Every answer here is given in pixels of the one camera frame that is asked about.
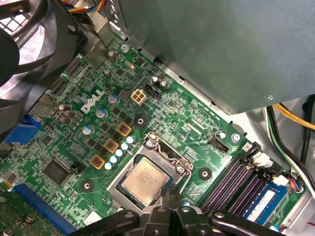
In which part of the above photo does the black case fan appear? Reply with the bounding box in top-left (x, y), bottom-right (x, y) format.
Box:
top-left (0, 0), bottom-right (89, 135)

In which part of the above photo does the small multicolour wire plug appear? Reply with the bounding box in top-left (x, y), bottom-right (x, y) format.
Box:
top-left (286, 177), bottom-right (306, 194)

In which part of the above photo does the green motherboard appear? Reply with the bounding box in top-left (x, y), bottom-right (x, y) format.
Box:
top-left (0, 31), bottom-right (306, 236)

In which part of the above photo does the black square chipset chip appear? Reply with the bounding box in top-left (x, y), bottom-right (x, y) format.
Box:
top-left (43, 158), bottom-right (71, 185)

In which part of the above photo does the RAM stick with blue label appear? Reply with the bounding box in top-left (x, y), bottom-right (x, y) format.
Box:
top-left (242, 181), bottom-right (290, 226)

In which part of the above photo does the blue expansion slot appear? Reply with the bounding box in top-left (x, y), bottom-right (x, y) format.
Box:
top-left (12, 183), bottom-right (77, 235)

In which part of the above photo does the grey power supply unit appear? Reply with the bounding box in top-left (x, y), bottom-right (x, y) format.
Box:
top-left (118, 0), bottom-right (315, 116)

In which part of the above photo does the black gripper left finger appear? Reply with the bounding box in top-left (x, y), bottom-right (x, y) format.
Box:
top-left (71, 188), bottom-right (177, 236)

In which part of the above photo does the black RAM slot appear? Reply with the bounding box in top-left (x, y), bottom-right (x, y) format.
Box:
top-left (228, 169), bottom-right (268, 217)
top-left (200, 152), bottom-right (247, 212)
top-left (208, 159), bottom-right (255, 214)

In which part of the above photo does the blue VGA port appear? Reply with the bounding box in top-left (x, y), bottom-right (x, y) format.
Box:
top-left (3, 114), bottom-right (42, 148)

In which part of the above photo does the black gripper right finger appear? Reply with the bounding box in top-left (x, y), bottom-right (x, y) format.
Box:
top-left (170, 186), bottom-right (281, 236)

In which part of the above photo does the black PC case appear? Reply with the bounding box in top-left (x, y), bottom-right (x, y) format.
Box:
top-left (0, 0), bottom-right (315, 236)

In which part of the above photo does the metal socket cover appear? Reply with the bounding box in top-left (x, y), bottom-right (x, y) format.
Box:
top-left (107, 137), bottom-right (192, 211)

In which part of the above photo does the multicolour fan wire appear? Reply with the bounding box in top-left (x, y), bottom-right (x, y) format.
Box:
top-left (61, 0), bottom-right (107, 16)

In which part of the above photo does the green white black wire bundle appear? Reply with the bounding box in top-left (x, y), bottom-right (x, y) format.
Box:
top-left (265, 105), bottom-right (315, 184)

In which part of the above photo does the silver CPU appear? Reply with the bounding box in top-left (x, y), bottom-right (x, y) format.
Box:
top-left (117, 157), bottom-right (173, 207)

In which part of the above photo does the CPU socket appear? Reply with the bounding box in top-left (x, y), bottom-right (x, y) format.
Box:
top-left (106, 132), bottom-right (194, 211)

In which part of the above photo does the yellow wire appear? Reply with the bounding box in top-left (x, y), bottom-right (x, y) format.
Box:
top-left (273, 103), bottom-right (315, 131)

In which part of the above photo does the thin red wire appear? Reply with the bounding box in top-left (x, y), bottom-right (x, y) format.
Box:
top-left (280, 219), bottom-right (315, 233)

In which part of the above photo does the white four-pin power connector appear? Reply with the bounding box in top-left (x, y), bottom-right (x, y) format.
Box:
top-left (131, 88), bottom-right (148, 107)

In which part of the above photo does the metal locking lever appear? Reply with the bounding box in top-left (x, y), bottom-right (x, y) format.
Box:
top-left (144, 132), bottom-right (194, 190)

